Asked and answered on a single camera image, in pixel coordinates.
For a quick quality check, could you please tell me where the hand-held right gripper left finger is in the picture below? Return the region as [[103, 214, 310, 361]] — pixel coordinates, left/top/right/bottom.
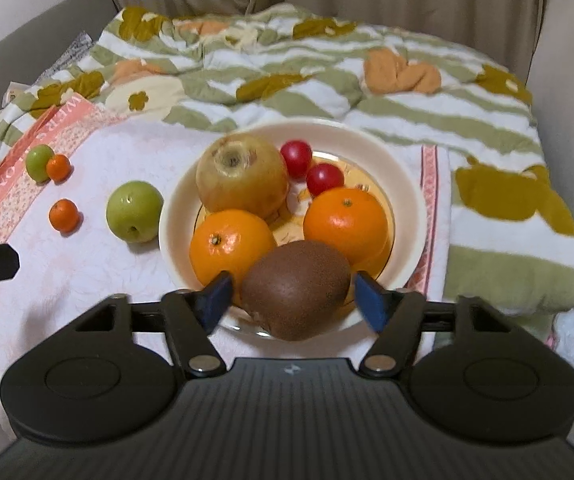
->
[[74, 270, 235, 379]]

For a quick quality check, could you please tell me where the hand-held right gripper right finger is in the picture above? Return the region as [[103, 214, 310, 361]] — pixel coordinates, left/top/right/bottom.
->
[[354, 270, 513, 379]]

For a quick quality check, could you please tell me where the large orange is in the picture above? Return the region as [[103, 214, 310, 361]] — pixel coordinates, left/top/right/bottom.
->
[[302, 186, 390, 267], [189, 209, 278, 302]]

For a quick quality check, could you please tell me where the brown kiwi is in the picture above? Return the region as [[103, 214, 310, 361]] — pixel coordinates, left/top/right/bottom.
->
[[240, 240, 352, 342]]

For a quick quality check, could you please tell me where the cream plate with cartoon print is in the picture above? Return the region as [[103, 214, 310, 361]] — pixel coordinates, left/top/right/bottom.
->
[[158, 118, 428, 342]]

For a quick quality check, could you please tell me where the yellow pear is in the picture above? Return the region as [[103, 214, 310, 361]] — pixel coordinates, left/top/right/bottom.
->
[[195, 134, 291, 220]]

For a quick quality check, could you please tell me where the red cherry tomato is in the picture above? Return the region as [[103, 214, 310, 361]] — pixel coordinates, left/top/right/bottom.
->
[[280, 140, 314, 180], [306, 163, 346, 197]]

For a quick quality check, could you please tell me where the small green apple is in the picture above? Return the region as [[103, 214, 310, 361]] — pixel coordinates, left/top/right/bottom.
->
[[25, 144, 56, 184]]

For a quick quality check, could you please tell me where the small tangerine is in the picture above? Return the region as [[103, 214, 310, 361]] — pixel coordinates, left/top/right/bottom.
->
[[49, 198, 80, 234], [46, 154, 73, 183]]

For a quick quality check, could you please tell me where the pink floral towel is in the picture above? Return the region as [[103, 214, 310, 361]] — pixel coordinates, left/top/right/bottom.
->
[[0, 97, 454, 427]]

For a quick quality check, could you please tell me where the large green apple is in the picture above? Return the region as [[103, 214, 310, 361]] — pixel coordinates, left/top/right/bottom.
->
[[106, 180, 165, 244]]

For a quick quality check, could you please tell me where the grey patterned cloth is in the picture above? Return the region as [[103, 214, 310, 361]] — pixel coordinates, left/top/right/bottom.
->
[[36, 30, 98, 85]]

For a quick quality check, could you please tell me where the green striped floral blanket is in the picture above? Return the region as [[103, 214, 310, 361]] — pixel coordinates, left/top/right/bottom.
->
[[0, 2, 574, 317]]

